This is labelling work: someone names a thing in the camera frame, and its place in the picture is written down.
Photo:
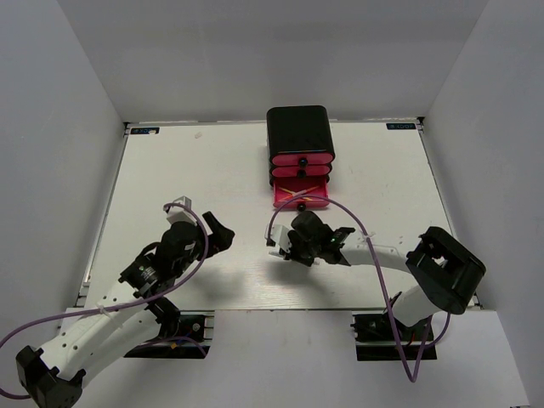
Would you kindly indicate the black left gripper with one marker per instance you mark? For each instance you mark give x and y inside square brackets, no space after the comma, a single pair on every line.
[222,237]

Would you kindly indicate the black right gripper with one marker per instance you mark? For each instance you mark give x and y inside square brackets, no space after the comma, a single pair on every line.
[293,237]

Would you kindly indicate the orange highlighter pen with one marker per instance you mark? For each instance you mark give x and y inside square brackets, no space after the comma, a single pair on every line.
[299,193]

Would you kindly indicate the black pink drawer organizer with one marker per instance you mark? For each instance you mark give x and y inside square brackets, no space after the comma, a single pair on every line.
[300,155]

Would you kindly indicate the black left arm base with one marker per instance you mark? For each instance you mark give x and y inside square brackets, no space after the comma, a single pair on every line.
[175,334]

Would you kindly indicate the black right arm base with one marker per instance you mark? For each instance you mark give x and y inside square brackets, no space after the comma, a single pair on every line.
[374,338]

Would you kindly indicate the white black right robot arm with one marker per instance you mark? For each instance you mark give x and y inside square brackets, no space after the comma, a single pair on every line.
[447,274]

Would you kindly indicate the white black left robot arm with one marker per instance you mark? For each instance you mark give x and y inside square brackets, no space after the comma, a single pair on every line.
[134,311]

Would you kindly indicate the blue highlighter pen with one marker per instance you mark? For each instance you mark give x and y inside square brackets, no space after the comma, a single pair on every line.
[293,257]

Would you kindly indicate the blue label sticker left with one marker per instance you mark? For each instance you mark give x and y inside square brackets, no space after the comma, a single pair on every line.
[144,130]

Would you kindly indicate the blue label sticker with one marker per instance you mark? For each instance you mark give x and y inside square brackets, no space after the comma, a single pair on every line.
[401,126]
[144,130]

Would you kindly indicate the blue label sticker right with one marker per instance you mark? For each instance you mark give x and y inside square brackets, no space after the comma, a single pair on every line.
[401,126]

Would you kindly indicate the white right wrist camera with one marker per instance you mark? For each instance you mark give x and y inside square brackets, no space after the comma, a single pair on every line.
[278,241]

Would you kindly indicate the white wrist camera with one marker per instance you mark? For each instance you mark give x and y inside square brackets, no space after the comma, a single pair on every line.
[278,241]
[177,211]

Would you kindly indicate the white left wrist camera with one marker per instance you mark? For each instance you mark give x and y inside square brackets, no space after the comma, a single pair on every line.
[177,211]

